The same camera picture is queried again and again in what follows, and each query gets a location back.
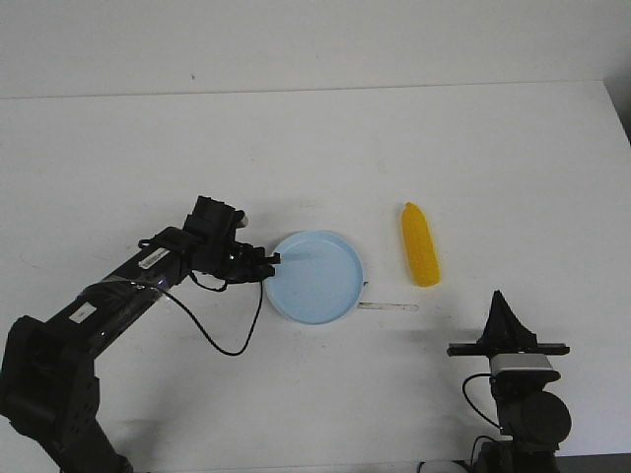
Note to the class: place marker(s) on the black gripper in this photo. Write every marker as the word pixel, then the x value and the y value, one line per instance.
pixel 516 338
pixel 217 252

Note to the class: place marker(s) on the clear tape strip on table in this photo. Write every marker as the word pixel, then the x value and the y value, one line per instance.
pixel 388 306

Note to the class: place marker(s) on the yellow corn cob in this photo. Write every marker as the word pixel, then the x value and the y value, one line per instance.
pixel 419 246

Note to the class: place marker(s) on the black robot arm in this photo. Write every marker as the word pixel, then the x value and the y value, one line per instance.
pixel 49 390
pixel 533 421

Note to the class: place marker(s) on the light blue round plate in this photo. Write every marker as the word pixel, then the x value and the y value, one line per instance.
pixel 319 280

